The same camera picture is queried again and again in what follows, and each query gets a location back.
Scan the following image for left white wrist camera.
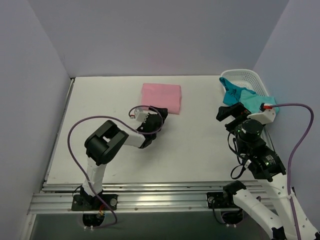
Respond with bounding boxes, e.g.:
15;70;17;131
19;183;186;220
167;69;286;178
128;107;149;123

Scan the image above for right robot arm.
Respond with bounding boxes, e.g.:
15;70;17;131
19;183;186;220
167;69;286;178
216;102;320;240

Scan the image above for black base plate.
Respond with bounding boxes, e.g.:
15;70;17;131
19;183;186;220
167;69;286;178
206;191;239;209
71;194;118;212

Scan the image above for pink t shirt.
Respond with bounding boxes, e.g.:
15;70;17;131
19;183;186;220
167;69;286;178
140;83;182;115

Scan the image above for teal t shirt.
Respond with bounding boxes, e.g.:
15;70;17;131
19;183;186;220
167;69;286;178
219;77;276;114

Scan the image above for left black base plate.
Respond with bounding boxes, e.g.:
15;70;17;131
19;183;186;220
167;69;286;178
71;194;118;212

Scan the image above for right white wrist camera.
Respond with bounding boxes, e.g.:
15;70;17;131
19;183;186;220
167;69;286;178
247;103;276;125

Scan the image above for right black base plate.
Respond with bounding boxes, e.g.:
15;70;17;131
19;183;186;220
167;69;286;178
206;191;239;209

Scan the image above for right black cable loop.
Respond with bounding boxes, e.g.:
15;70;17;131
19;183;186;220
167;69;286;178
226;132;251;180

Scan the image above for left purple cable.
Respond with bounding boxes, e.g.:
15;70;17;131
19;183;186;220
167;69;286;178
67;105;164;228

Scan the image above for aluminium mounting rail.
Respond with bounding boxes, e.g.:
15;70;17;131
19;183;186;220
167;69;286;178
28;181;227;214

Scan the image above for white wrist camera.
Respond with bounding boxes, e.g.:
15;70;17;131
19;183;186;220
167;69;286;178
128;107;149;123
247;103;276;125

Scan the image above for white plastic basket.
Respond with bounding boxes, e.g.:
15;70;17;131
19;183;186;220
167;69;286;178
220;69;269;96

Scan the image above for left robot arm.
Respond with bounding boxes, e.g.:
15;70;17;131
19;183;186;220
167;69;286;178
80;106;169;210

